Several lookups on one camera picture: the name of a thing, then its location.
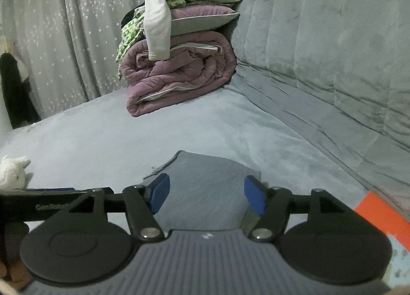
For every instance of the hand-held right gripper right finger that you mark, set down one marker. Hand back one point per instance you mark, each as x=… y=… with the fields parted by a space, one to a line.
x=254 y=194

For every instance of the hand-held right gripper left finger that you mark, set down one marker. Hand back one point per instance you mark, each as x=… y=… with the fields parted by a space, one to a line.
x=160 y=192

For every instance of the grey patterned knit sweater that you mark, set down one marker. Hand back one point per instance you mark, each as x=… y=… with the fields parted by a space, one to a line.
x=205 y=186

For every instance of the person's left hand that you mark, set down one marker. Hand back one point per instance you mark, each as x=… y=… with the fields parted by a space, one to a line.
x=8 y=272

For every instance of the white plush dog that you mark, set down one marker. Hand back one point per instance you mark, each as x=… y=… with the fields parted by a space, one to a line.
x=12 y=171

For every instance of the black hanging garment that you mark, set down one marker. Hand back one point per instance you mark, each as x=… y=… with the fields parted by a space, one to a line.
x=17 y=96

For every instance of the pink folded quilt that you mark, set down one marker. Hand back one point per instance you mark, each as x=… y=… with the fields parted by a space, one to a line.
x=179 y=80

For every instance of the orange box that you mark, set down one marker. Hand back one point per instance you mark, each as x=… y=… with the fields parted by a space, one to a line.
x=381 y=215

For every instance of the cream hanging garment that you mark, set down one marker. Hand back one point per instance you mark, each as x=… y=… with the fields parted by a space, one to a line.
x=22 y=67

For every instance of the green patterned cloth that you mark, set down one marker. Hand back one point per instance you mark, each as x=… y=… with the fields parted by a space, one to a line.
x=129 y=34

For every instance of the grey padded headboard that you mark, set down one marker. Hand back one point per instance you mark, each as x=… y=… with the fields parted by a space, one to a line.
x=320 y=42

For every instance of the purple pillow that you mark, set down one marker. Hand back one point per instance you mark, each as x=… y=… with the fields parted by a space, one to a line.
x=201 y=18

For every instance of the grey starred curtain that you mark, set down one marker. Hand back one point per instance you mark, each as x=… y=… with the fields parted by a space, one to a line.
x=80 y=26

